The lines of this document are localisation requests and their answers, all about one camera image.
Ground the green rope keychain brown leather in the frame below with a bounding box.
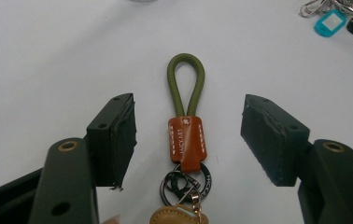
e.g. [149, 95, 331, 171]
[159, 52, 214, 208]

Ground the tan leather keychain gold clasp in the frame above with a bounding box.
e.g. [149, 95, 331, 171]
[148, 192, 210, 224]

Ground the white table mat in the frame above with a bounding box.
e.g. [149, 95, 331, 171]
[0, 0, 353, 224]

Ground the bunch of silver key rings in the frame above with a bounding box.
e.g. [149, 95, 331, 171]
[299, 0, 353, 21]

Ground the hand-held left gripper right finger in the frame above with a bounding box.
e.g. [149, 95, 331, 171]
[240, 93, 311, 188]

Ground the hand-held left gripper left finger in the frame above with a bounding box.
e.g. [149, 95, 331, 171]
[85, 92, 138, 191]

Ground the teal plastic key tag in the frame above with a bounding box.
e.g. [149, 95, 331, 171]
[314, 8, 348, 38]

